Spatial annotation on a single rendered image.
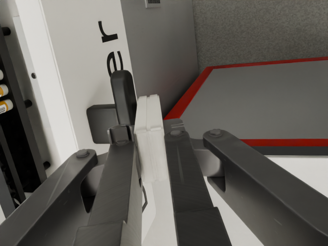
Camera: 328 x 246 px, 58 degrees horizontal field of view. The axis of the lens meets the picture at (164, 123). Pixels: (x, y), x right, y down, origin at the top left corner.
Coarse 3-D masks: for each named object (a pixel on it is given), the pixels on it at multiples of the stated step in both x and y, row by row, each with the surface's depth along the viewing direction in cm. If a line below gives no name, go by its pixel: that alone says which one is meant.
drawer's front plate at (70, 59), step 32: (32, 0) 17; (64, 0) 19; (96, 0) 22; (32, 32) 18; (64, 32) 19; (96, 32) 22; (64, 64) 19; (96, 64) 22; (128, 64) 28; (64, 96) 19; (96, 96) 22; (64, 128) 20; (64, 160) 21
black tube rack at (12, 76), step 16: (0, 32) 26; (0, 48) 26; (0, 64) 26; (0, 80) 27; (16, 80) 27; (16, 96) 27; (16, 112) 28; (16, 128) 29; (16, 144) 29; (32, 144) 29; (0, 160) 31; (16, 160) 30; (32, 160) 29; (32, 176) 31; (32, 192) 31
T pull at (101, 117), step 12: (120, 72) 19; (120, 84) 19; (132, 84) 20; (120, 96) 19; (132, 96) 20; (96, 108) 20; (108, 108) 20; (120, 108) 20; (132, 108) 20; (96, 120) 21; (108, 120) 20; (120, 120) 20; (132, 120) 20; (96, 132) 21
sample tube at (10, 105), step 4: (4, 100) 27; (8, 100) 27; (0, 104) 26; (4, 104) 27; (8, 104) 27; (12, 104) 28; (0, 108) 26; (4, 108) 27; (8, 108) 27; (0, 112) 26; (4, 112) 27
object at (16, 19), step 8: (16, 16) 27; (16, 24) 27; (24, 40) 27; (24, 48) 28; (24, 56) 28; (32, 64) 28; (32, 72) 28; (32, 80) 29; (40, 96) 29; (40, 104) 30; (40, 112) 30; (48, 120) 30
